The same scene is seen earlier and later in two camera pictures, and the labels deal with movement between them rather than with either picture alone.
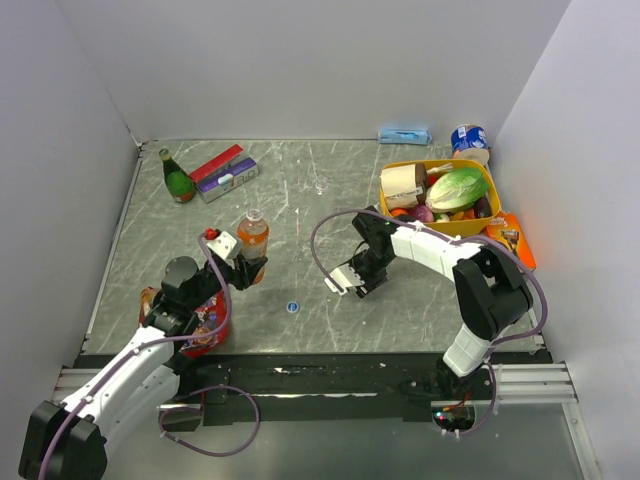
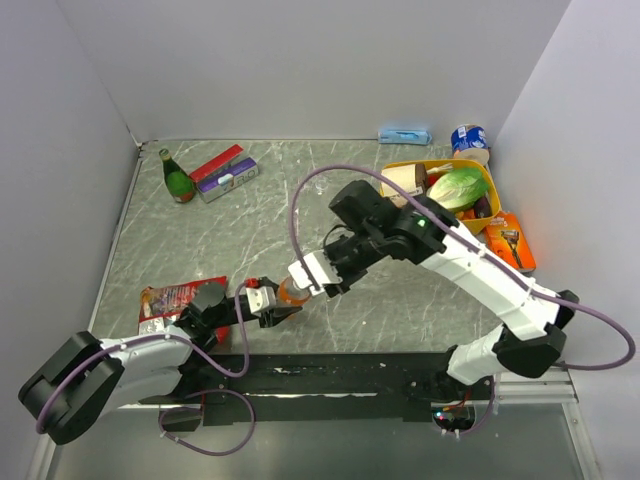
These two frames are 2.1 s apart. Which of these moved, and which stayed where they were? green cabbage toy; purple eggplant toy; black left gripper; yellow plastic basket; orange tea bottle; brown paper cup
Moved: orange tea bottle; black left gripper
Stayed: purple eggplant toy; brown paper cup; green cabbage toy; yellow plastic basket
